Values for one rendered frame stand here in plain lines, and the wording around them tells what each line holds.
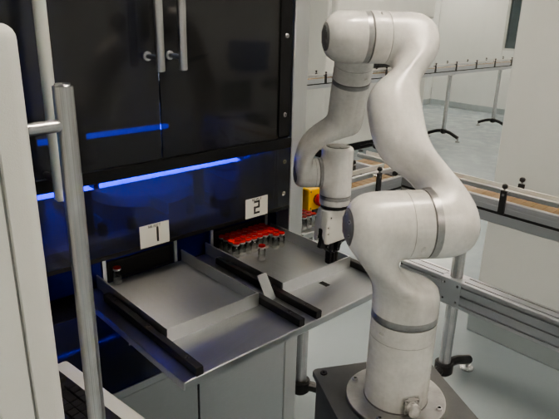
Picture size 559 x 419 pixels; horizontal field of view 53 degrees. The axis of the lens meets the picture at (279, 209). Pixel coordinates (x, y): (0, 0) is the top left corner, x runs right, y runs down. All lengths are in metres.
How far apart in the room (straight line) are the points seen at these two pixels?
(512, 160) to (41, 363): 2.38
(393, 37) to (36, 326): 0.79
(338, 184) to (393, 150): 0.47
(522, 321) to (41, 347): 1.86
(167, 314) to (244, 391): 0.63
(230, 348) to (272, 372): 0.75
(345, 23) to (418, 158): 0.29
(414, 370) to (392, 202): 0.32
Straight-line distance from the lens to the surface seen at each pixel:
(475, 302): 2.41
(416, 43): 1.14
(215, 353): 1.24
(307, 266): 1.62
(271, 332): 1.31
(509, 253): 2.95
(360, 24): 1.12
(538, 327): 2.31
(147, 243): 1.48
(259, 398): 2.01
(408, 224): 0.94
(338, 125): 1.38
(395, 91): 1.06
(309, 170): 1.44
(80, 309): 0.83
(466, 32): 10.46
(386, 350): 1.06
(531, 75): 2.77
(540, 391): 2.87
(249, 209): 1.65
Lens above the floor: 1.57
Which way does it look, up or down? 20 degrees down
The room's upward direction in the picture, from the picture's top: 1 degrees clockwise
